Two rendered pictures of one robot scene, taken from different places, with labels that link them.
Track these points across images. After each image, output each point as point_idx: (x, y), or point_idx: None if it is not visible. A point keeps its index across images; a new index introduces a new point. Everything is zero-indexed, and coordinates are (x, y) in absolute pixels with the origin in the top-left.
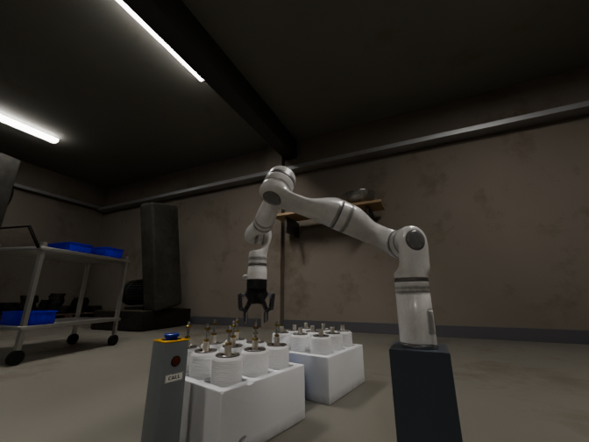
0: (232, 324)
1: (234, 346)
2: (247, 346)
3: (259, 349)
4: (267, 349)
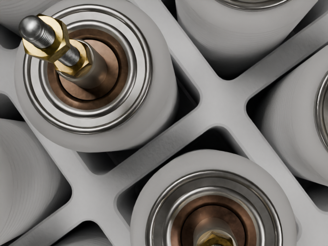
0: (31, 54)
1: (93, 133)
2: (194, 10)
3: (238, 237)
4: (306, 159)
